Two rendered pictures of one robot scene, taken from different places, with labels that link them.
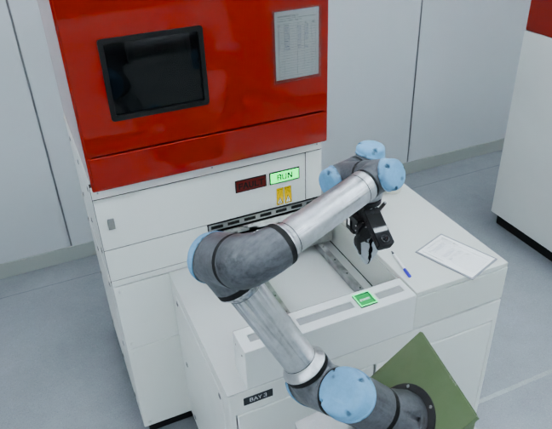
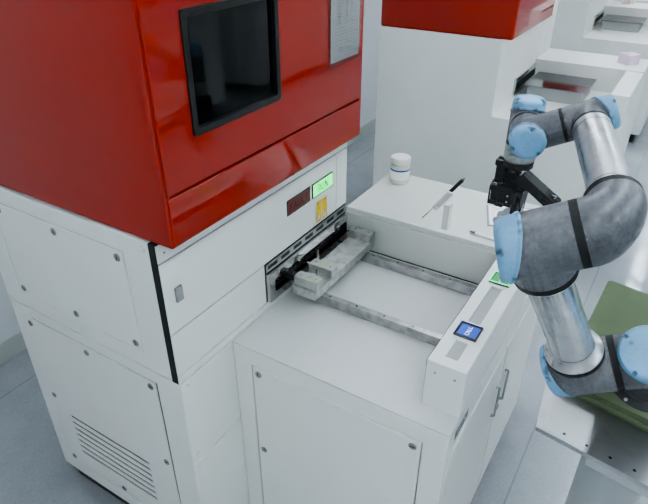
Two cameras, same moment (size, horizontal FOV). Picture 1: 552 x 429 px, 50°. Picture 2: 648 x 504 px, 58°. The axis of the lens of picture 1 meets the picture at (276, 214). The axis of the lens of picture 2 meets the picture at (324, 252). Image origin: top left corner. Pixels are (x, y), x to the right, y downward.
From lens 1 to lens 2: 1.10 m
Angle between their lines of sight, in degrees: 30
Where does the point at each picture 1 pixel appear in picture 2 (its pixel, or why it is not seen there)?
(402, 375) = (618, 328)
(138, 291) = (204, 378)
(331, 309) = (485, 299)
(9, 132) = not seen: outside the picture
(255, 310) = (573, 294)
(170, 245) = (233, 303)
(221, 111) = (289, 109)
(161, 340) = (224, 433)
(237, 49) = (303, 24)
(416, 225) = (458, 203)
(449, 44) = not seen: hidden behind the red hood
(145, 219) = (211, 275)
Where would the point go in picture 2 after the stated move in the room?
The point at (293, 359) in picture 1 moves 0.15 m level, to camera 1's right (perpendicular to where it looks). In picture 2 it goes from (588, 342) to (631, 314)
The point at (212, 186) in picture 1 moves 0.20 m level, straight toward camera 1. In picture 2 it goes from (269, 213) to (318, 241)
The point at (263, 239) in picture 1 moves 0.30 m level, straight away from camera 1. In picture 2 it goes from (630, 191) to (480, 137)
